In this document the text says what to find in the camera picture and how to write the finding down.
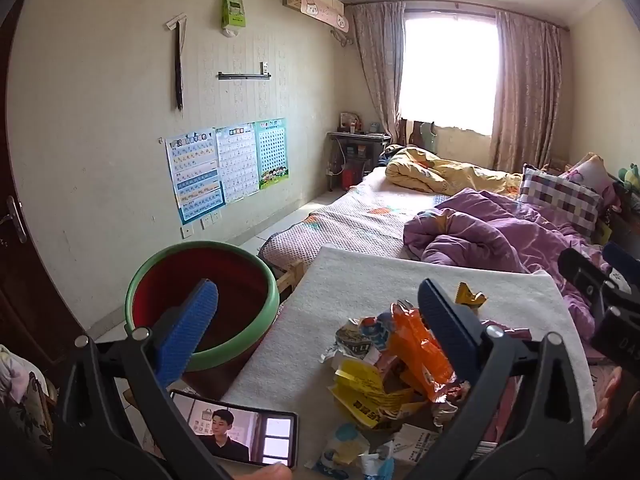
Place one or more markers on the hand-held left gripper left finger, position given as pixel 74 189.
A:
pixel 192 325

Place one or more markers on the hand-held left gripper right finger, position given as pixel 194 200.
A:
pixel 450 325

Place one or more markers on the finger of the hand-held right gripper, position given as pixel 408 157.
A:
pixel 582 272
pixel 622 262

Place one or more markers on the yellow triangular wrapper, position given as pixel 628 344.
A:
pixel 467 296

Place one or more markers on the red bin with green rim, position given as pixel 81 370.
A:
pixel 235 285

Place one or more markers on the person's right hand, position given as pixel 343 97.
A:
pixel 607 400

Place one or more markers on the orange snack wrapper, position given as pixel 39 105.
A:
pixel 415 350

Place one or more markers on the blue red snack wrapper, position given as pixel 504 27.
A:
pixel 377 327

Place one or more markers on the checkered pillow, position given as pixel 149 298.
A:
pixel 560 200

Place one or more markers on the white felt mat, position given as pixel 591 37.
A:
pixel 380 280

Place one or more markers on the green plush toy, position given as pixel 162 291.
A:
pixel 631 176

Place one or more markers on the pink pillow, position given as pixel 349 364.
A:
pixel 592 175

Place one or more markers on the purple quilt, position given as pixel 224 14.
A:
pixel 490 230

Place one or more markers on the crumpled yellow packet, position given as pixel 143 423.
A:
pixel 365 395

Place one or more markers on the black smartphone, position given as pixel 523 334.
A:
pixel 235 430

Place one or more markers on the white paper carton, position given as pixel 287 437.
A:
pixel 415 442

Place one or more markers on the pink patterned bedspread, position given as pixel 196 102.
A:
pixel 360 215

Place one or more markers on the yellow quilt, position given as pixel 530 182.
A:
pixel 440 170

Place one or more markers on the blue white wrapper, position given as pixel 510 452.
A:
pixel 340 447

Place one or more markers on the red box under desk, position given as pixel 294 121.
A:
pixel 352 176

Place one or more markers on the dark blue cloth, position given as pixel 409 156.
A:
pixel 392 154

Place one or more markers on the floral cloth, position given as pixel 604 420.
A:
pixel 22 400

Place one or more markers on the patterned pink curtain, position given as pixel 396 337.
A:
pixel 377 70
pixel 530 90

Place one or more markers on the green plastic chair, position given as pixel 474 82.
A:
pixel 426 136

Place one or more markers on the dark small desk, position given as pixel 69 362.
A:
pixel 360 137

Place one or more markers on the desk photo card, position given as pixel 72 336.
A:
pixel 349 121

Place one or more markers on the bright window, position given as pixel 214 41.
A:
pixel 450 70

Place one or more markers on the white wall socket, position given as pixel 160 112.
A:
pixel 216 216
pixel 206 222
pixel 187 231

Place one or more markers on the wooden bed frame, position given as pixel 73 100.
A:
pixel 292 275

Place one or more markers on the blue learning wall poster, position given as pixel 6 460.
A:
pixel 195 180

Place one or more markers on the white learning wall poster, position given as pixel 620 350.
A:
pixel 237 165

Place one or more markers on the teal number wall poster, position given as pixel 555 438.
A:
pixel 272 152

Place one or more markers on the black wall rail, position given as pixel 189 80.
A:
pixel 245 75

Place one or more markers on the green wall tissue box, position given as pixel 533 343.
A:
pixel 233 10

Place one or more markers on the covered wall air conditioner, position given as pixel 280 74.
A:
pixel 315 5

